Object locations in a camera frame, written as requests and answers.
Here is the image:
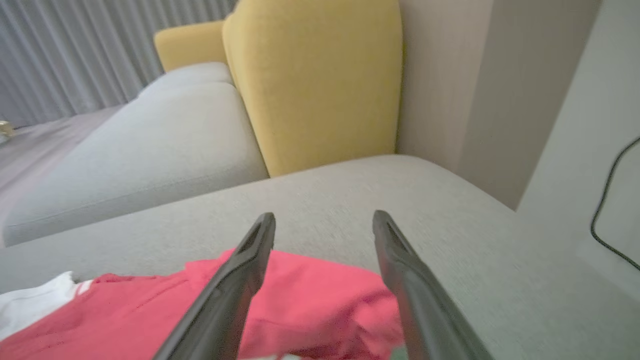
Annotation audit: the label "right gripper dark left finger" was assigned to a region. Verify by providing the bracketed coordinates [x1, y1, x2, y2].
[152, 212, 277, 360]

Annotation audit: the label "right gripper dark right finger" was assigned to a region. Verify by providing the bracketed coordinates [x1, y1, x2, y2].
[372, 209, 495, 360]

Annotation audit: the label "red basketball jersey white sleeves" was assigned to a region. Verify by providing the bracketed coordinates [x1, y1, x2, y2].
[0, 248, 406, 360]

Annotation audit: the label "large grey sofa seat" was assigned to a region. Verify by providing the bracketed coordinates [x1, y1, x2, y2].
[0, 154, 640, 360]

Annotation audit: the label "long grey sofa seat cushion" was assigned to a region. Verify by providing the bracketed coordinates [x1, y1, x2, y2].
[2, 81, 271, 247]

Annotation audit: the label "short grey sofa seat cushion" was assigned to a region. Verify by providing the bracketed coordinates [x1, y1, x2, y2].
[137, 61, 236, 98]

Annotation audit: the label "large yellow sofa back cushion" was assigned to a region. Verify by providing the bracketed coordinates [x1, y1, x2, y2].
[222, 0, 404, 178]

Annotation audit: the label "small yellow sofa back cushion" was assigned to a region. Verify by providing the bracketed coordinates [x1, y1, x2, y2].
[153, 20, 230, 73]

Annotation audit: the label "grey pleated curtain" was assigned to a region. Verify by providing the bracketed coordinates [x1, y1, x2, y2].
[0, 0, 240, 129]

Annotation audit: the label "thin black wall cable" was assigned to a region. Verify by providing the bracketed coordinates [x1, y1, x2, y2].
[590, 136, 640, 272]

